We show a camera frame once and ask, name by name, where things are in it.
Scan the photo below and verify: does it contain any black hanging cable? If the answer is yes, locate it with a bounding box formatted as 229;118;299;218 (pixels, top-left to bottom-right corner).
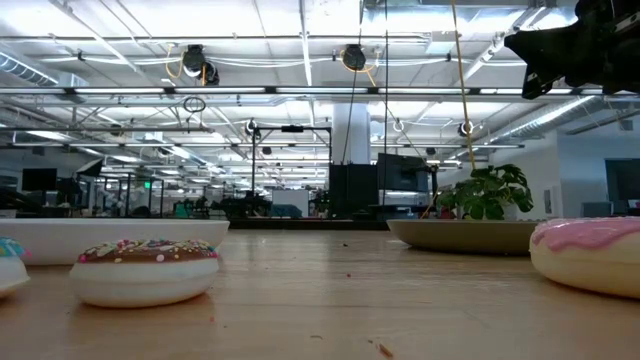
382;0;390;207

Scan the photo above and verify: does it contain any black gantry frame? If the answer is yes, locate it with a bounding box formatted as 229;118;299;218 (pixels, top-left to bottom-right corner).
251;125;333;211

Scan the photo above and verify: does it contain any chocolate sprinkled donut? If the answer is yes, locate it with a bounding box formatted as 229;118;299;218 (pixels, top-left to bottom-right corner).
68;238;221;309

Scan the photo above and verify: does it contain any long ceiling light bar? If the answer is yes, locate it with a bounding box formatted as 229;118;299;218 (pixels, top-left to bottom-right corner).
0;85;640;97

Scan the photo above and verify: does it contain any tan round plate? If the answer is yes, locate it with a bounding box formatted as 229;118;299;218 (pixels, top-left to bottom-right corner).
386;218;544;256

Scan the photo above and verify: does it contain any yellow hanging rope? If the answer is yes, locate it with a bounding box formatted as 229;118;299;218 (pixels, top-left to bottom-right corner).
449;0;477;171

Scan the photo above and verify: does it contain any pink frosted donut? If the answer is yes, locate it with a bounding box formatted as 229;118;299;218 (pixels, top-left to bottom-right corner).
528;216;640;300

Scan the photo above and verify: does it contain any white building pillar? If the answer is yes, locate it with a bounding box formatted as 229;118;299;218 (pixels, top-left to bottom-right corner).
331;103;372;166

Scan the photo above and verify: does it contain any silver air duct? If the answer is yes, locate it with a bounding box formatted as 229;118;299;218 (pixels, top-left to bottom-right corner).
359;0;576;37

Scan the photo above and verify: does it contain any green potted plant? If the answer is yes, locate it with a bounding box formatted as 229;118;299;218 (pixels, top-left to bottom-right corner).
435;163;535;221

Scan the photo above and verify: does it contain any white round plate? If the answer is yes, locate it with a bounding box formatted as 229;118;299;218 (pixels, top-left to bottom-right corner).
0;218;231;266

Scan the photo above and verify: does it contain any black computer monitor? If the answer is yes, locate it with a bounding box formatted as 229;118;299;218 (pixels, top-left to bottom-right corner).
21;167;58;192

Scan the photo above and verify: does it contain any small blue frosted donut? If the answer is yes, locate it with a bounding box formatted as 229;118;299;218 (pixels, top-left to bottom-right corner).
0;236;32;300

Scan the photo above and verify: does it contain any black ceiling cable reel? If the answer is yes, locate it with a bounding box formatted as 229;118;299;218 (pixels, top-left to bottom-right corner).
341;43;368;72
180;43;221;86

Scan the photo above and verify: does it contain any black cabinet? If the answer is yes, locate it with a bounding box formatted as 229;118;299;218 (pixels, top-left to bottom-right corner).
328;162;380;220

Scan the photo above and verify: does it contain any grey box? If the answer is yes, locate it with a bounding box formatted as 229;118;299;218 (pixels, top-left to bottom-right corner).
581;201;614;219

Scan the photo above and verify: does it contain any white board panel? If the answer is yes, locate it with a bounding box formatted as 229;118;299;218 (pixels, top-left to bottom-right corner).
271;189;310;219

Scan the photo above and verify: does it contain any black lamp shade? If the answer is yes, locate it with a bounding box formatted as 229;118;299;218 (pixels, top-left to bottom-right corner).
75;158;105;178

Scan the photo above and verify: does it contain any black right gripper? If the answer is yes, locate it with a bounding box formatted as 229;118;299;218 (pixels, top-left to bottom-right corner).
503;0;640;100

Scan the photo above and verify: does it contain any dark office machine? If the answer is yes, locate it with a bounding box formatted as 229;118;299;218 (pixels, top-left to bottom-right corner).
376;152;432;207

